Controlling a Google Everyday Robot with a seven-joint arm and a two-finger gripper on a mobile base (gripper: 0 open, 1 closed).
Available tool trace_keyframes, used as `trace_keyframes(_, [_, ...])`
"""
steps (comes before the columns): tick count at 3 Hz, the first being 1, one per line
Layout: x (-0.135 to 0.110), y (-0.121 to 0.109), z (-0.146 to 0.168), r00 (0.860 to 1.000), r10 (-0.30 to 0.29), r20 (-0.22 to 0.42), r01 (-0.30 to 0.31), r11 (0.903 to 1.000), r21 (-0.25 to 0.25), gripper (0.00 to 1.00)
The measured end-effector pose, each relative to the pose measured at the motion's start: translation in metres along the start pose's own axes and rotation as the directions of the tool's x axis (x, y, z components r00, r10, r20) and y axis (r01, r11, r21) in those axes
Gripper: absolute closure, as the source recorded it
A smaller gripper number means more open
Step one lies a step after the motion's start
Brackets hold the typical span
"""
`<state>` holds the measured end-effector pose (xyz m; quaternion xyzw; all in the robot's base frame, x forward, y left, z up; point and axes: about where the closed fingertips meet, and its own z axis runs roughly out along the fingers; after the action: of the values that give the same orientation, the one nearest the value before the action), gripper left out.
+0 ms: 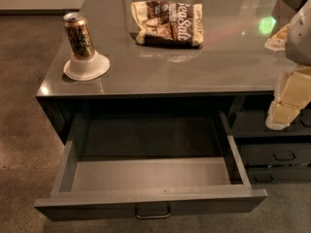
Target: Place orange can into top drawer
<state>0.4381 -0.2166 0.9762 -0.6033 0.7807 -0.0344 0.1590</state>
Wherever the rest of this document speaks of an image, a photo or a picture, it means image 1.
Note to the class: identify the grey drawer cabinet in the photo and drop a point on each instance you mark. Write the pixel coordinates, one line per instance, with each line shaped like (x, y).
(233, 72)

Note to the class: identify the white upside-down bowl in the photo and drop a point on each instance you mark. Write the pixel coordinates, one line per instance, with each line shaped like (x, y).
(86, 69)

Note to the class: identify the orange soda can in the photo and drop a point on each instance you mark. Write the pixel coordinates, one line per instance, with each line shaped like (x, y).
(78, 34)

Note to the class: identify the sea salt chip bag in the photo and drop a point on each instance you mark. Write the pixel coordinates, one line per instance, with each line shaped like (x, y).
(168, 21)

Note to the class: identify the dark box in corner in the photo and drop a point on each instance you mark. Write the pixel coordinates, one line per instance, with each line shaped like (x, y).
(284, 10)

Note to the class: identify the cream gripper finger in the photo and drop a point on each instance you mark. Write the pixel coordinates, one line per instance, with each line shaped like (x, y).
(277, 41)
(292, 94)

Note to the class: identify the closed lower right drawer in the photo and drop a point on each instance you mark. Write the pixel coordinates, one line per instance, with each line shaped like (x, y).
(280, 175)

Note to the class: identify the open grey top drawer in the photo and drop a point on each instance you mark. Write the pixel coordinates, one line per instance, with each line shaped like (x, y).
(149, 167)

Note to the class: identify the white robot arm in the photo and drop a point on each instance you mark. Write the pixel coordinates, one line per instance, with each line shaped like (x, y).
(298, 42)

